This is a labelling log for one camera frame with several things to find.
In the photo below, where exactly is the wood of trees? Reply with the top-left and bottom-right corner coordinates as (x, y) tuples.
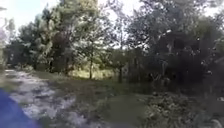
(0, 0), (224, 98)

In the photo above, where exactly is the grass ground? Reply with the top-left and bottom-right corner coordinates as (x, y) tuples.
(31, 68), (224, 128)

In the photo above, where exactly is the pale gravel path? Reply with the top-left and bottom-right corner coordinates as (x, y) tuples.
(3, 68), (101, 128)

